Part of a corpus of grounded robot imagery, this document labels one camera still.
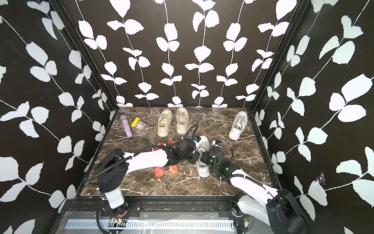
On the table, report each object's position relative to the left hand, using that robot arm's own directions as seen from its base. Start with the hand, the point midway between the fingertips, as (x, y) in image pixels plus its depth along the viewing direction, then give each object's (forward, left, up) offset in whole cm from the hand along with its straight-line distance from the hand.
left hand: (199, 151), depth 85 cm
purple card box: (+27, +43, -9) cm, 52 cm away
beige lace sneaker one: (+30, +22, -3) cm, 38 cm away
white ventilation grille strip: (-34, +27, -10) cm, 44 cm away
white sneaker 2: (+21, -30, -2) cm, 37 cm away
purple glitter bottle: (+33, +55, -7) cm, 65 cm away
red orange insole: (-8, +25, -9) cm, 27 cm away
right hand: (0, 0, 0) cm, 0 cm away
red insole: (-6, +16, -10) cm, 20 cm away
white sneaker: (-11, -1, 0) cm, 11 cm away
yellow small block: (+32, +47, -9) cm, 58 cm away
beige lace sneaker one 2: (+29, +10, -5) cm, 31 cm away
